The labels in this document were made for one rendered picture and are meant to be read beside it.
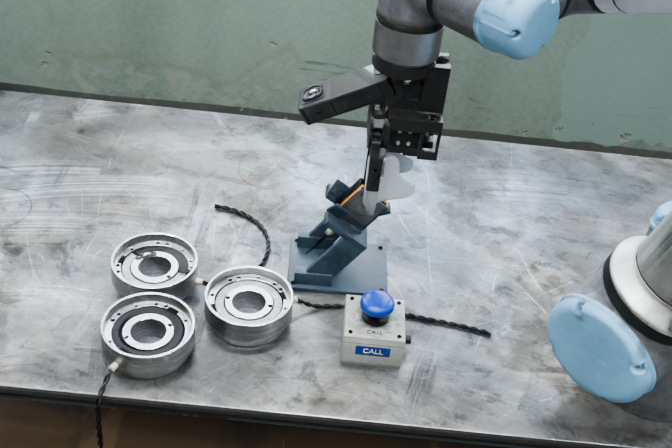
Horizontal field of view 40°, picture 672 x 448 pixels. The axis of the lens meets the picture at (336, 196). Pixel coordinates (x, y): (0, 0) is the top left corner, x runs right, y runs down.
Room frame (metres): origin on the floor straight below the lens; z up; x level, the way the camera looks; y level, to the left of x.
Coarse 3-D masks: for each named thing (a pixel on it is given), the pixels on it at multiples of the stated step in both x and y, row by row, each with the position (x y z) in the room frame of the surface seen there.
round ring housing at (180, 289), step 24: (144, 240) 0.89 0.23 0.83; (168, 240) 0.90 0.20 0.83; (120, 264) 0.84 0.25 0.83; (144, 264) 0.86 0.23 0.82; (168, 264) 0.86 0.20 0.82; (192, 264) 0.86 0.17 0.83; (120, 288) 0.81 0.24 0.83; (144, 288) 0.79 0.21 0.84; (168, 288) 0.80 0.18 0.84; (192, 288) 0.83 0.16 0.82
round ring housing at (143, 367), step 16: (128, 304) 0.77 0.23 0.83; (144, 304) 0.78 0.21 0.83; (160, 304) 0.78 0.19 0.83; (176, 304) 0.78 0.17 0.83; (144, 320) 0.76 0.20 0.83; (160, 320) 0.76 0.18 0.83; (192, 320) 0.75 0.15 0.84; (128, 336) 0.73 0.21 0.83; (144, 336) 0.75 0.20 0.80; (160, 336) 0.76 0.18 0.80; (192, 336) 0.73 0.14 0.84; (112, 352) 0.69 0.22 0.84; (176, 352) 0.70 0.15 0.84; (128, 368) 0.69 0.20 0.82; (144, 368) 0.69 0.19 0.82; (160, 368) 0.69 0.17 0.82; (176, 368) 0.71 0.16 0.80
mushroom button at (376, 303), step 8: (368, 296) 0.79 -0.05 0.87; (376, 296) 0.79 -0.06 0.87; (384, 296) 0.79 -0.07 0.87; (360, 304) 0.78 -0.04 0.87; (368, 304) 0.78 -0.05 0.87; (376, 304) 0.78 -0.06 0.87; (384, 304) 0.78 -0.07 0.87; (392, 304) 0.78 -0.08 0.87; (368, 312) 0.77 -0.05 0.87; (376, 312) 0.77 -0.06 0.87; (384, 312) 0.77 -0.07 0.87
